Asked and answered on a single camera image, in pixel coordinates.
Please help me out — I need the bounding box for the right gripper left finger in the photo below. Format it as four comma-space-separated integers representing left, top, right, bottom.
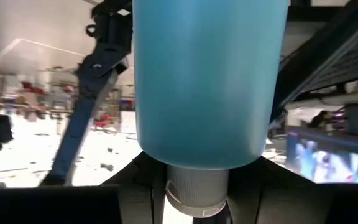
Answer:
0, 151, 194, 224

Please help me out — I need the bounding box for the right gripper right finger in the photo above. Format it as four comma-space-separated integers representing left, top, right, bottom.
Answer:
225, 157, 358, 224

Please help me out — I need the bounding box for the large teal bottle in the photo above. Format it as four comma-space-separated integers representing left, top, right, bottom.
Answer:
131, 0, 291, 218

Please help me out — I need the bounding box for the operator computer monitor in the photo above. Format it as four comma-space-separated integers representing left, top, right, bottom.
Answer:
285, 130, 358, 185

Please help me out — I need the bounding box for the person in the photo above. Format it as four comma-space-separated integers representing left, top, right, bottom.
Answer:
306, 110, 334, 129

